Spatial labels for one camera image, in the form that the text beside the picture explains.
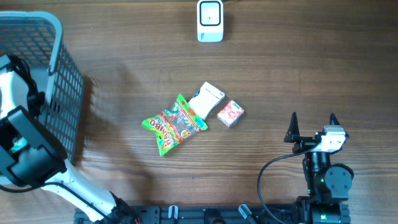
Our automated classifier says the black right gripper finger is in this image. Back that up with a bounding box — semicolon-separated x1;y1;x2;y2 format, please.
330;113;349;139
284;112;300;143

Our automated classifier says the red tissue pack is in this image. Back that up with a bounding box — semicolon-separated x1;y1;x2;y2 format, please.
217;100;244;127

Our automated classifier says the white carton box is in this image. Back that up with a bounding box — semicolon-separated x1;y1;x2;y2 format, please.
188;82;225;120

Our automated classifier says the Haribo gummy candy bag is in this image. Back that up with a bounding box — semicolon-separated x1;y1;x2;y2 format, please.
141;94;208;156

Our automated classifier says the teal wet wipes pack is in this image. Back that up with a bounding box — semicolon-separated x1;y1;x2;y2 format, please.
10;137;28;154

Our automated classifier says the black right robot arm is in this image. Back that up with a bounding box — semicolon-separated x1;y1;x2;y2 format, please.
284;113;354;224

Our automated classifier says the white barcode scanner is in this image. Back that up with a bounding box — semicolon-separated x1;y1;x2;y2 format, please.
197;0;224;42

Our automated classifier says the grey plastic mesh basket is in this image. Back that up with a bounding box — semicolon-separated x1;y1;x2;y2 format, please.
1;11;85;163

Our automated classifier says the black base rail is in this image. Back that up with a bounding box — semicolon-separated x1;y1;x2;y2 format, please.
73;203;351;224

